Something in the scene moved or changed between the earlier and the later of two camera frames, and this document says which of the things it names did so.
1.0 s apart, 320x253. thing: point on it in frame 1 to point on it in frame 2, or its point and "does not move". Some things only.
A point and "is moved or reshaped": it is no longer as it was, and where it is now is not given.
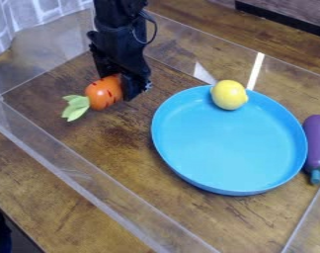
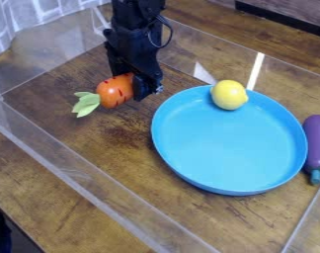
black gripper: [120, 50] to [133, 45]
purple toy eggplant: [316, 146] does not move
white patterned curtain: [14, 15] does not move
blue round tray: [238, 151] does not move
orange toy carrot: [102, 96] is moved or reshaped
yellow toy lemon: [229, 94] does not move
